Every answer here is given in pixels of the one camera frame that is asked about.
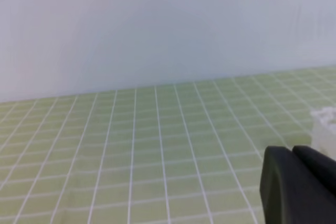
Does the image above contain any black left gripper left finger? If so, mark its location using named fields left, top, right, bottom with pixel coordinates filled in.
left=259, top=146, right=335, bottom=223

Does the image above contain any green checkered tablecloth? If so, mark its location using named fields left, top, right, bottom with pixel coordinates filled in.
left=1, top=66, right=335, bottom=223

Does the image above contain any white test tube rack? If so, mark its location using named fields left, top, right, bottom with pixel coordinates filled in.
left=310, top=106, right=335, bottom=160

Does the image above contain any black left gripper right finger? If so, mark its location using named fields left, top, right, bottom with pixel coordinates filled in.
left=292, top=145, right=335, bottom=196

